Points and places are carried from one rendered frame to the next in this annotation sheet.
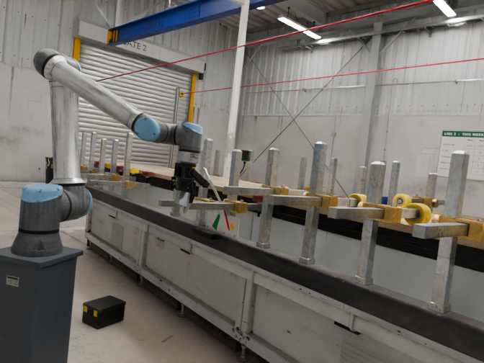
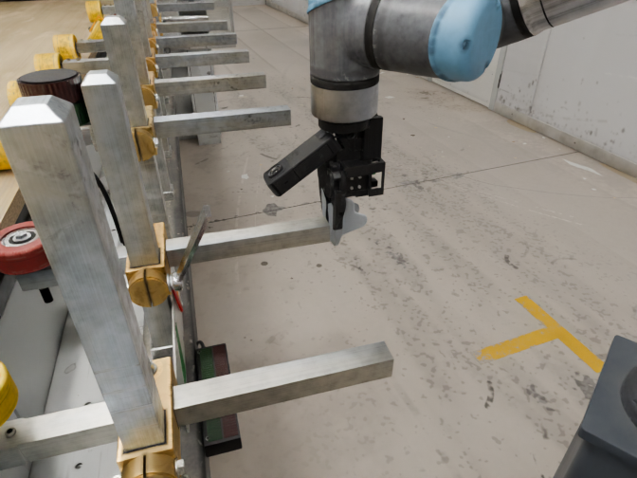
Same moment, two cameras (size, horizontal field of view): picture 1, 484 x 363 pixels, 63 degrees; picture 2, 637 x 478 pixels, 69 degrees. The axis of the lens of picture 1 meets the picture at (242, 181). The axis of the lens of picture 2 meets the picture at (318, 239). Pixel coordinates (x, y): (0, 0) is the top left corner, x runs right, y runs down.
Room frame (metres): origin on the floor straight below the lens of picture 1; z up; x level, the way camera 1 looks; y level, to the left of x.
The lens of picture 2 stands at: (2.25, 0.46, 1.24)
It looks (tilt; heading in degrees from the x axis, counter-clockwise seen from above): 34 degrees down; 204
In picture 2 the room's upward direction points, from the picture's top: straight up
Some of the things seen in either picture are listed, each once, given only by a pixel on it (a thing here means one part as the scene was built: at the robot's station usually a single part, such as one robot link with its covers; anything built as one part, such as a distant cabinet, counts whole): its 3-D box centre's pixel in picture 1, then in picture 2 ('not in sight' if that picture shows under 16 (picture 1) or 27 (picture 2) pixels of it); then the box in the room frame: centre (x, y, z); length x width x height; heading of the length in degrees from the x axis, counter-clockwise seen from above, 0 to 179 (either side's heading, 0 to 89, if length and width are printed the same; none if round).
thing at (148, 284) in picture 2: (234, 205); (147, 263); (1.87, 0.02, 0.85); 0.14 x 0.06 x 0.05; 40
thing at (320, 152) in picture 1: (313, 204); (145, 102); (1.50, -0.28, 0.93); 0.04 x 0.04 x 0.48; 40
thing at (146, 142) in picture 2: (273, 191); (139, 132); (1.67, -0.14, 0.95); 0.14 x 0.06 x 0.05; 40
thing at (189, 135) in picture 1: (190, 137); (347, 29); (1.67, 0.24, 1.14); 0.10 x 0.09 x 0.12; 79
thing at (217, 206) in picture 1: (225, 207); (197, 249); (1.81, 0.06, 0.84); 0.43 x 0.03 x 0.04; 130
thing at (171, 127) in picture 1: (164, 133); (436, 31); (1.68, 0.35, 1.14); 0.12 x 0.12 x 0.09; 79
